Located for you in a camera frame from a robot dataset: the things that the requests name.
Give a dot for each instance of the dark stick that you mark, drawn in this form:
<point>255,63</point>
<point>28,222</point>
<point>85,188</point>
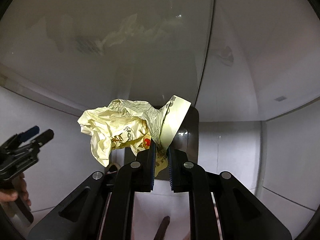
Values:
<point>163,226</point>

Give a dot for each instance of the person's left hand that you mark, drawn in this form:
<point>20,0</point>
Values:
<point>23,187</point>

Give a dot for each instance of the yellow paper wrapper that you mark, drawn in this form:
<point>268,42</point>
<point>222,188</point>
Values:
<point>107,122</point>

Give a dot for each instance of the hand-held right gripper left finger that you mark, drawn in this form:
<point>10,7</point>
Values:
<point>152,170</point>

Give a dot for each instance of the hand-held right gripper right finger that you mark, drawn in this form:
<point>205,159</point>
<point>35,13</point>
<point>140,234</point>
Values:
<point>170,170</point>

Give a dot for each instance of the dark metal bin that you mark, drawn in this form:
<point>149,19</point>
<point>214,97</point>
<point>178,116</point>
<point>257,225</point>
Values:
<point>187,130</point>

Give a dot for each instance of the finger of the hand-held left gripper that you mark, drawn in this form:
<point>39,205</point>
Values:
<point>31,131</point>
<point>45,136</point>

